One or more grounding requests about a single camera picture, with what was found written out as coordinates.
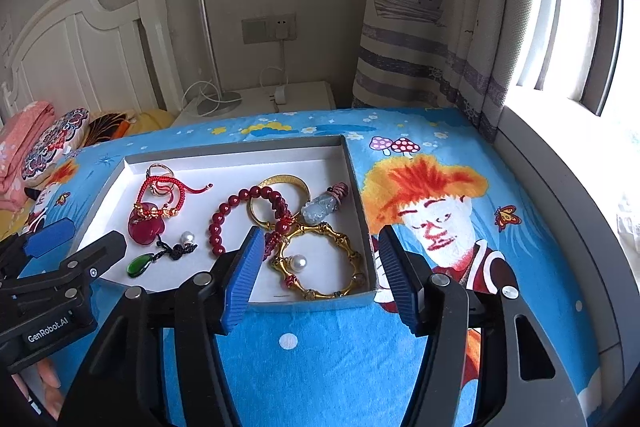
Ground green pendant black cord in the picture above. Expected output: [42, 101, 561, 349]
[126, 234, 199, 279]

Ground red flower brooch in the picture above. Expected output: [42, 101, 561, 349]
[127, 209, 165, 246]

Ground red string gold bracelet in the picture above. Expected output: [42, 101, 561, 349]
[131, 174, 215, 220]

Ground white pearl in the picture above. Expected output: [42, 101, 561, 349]
[288, 255, 307, 273]
[180, 231, 195, 246]

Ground rose gold ring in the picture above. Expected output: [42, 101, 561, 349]
[145, 162, 177, 198]

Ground gold bamboo bangle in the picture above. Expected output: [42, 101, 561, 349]
[269, 222, 369, 301]

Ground red bead bracelet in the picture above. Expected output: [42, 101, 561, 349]
[207, 184, 298, 260]

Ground plain gold bangle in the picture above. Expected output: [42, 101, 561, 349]
[246, 174, 310, 231]

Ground jade pendant pink knot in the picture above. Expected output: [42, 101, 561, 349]
[300, 182, 348, 225]

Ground person's left hand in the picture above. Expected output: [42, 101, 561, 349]
[34, 359, 64, 421]

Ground yellow bed sheet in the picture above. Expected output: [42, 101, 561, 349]
[1, 109, 176, 239]

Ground patterned pillow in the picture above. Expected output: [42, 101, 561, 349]
[21, 107, 90, 187]

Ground grey cardboard tray box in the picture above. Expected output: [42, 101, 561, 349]
[73, 136, 375, 312]

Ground pink folded blanket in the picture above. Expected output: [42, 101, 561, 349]
[0, 101, 55, 212]

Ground white wooden headboard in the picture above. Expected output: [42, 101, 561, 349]
[1, 0, 184, 116]

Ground silver lamp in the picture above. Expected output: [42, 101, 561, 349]
[198, 0, 242, 116]

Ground blue cartoon bed sheet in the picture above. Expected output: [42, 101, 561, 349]
[26, 109, 602, 426]

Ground grey window sill ledge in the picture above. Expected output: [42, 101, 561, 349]
[495, 102, 639, 407]

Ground white nightstand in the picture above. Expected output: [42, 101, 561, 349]
[172, 81, 336, 127]

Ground sailboat print curtain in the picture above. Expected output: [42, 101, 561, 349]
[352, 0, 541, 141]

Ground wall socket plate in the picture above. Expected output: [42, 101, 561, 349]
[241, 13, 297, 44]

